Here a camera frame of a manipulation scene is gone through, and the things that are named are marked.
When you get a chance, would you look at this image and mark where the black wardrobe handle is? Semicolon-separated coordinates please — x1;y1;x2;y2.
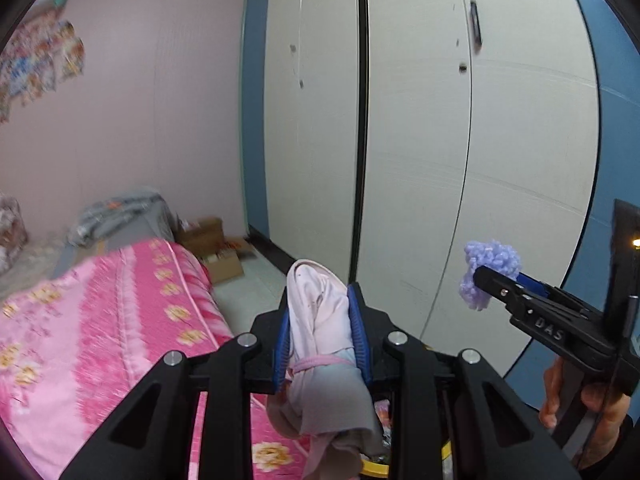
469;1;483;53

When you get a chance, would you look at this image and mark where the grey and pink cloth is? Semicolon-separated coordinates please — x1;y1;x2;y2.
265;259;383;480

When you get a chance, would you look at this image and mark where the purple yarn ball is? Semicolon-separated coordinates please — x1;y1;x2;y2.
459;240;521;312

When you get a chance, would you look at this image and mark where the yellow rimmed black trash bin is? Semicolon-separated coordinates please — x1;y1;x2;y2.
360;385;458;480

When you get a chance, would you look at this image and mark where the grey zigzag bed sheet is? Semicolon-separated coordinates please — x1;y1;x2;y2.
0;237;81;291

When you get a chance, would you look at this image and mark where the grey floral blanket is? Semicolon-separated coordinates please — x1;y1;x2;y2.
67;186;176;248

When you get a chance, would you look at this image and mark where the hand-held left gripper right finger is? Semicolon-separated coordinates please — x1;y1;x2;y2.
347;281;581;480

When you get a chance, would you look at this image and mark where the open cardboard box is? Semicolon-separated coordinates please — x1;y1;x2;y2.
200;237;256;285

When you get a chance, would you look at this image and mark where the pink floral bedsheet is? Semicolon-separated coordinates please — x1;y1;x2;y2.
0;239;311;480

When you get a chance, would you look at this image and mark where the cluster of cartoon wall posters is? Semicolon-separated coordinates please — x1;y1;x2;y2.
0;0;86;123

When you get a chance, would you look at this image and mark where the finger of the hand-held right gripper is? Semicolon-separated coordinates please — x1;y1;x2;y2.
515;272;598;322
472;265;568;343

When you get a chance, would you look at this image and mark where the person's right hand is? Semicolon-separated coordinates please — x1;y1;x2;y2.
538;360;633;456

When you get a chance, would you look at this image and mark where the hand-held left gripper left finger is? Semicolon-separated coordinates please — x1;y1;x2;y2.
60;285;293;480

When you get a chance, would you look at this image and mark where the white and blue wardrobe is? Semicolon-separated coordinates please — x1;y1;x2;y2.
241;0;640;406

